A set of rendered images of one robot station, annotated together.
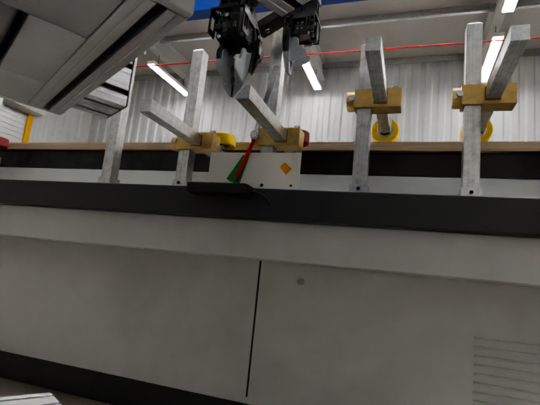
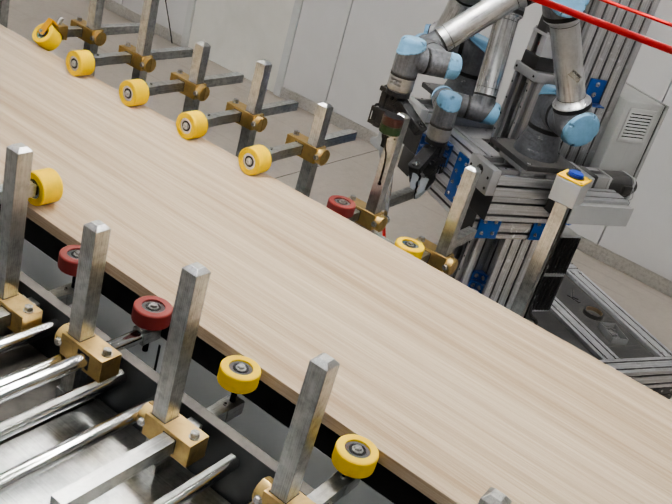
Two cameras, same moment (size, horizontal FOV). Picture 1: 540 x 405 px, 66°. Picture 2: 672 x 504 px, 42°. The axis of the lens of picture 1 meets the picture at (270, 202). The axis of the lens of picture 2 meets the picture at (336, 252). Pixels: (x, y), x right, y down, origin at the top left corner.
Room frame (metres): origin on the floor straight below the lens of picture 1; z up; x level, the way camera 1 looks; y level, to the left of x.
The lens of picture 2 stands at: (3.41, 0.34, 1.89)
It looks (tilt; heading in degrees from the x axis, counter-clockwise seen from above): 27 degrees down; 189
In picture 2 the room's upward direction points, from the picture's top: 17 degrees clockwise
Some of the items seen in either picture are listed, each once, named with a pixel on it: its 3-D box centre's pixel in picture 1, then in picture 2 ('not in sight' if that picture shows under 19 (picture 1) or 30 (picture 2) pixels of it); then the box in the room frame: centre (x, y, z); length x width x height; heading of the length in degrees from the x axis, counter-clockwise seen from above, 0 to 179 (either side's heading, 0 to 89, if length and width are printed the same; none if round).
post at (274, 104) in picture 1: (272, 108); (379, 190); (1.09, 0.02, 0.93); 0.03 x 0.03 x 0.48; 71
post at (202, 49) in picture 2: not in sight; (190, 112); (0.84, -0.69, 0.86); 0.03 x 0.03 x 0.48; 71
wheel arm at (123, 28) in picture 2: not in sight; (104, 29); (0.59, -1.17, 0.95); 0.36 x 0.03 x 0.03; 161
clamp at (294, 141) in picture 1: (277, 139); (363, 214); (1.08, 0.00, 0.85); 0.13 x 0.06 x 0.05; 71
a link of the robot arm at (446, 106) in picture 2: not in sight; (446, 109); (0.74, 0.10, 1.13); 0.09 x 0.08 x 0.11; 15
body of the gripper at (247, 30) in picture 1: (237, 18); (431, 155); (0.73, 0.10, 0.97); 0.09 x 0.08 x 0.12; 161
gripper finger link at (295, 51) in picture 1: (295, 54); not in sight; (0.97, -0.03, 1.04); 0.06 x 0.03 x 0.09; 71
